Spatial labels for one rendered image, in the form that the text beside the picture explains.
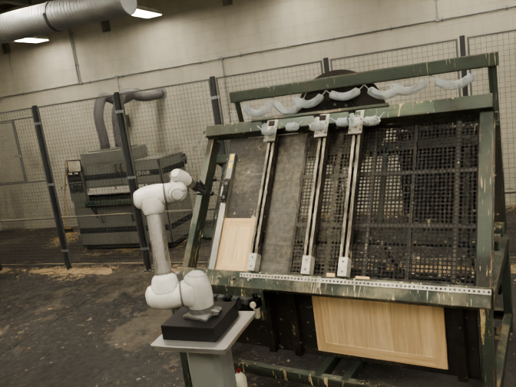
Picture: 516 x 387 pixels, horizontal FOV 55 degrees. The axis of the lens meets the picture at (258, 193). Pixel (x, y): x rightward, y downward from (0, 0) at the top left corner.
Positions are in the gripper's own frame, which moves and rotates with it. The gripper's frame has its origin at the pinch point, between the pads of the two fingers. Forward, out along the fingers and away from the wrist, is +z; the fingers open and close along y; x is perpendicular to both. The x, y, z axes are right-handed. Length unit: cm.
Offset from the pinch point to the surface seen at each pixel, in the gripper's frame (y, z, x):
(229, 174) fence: -19.7, 11.4, 9.8
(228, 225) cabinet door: 21.8, 13.6, 15.7
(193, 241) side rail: 36.2, 10.8, -13.1
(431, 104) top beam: -60, 5, 164
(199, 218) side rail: 16.6, 12.6, -13.0
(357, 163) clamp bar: -22, 8, 117
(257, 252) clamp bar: 43, 9, 48
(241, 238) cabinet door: 31.8, 13.9, 29.4
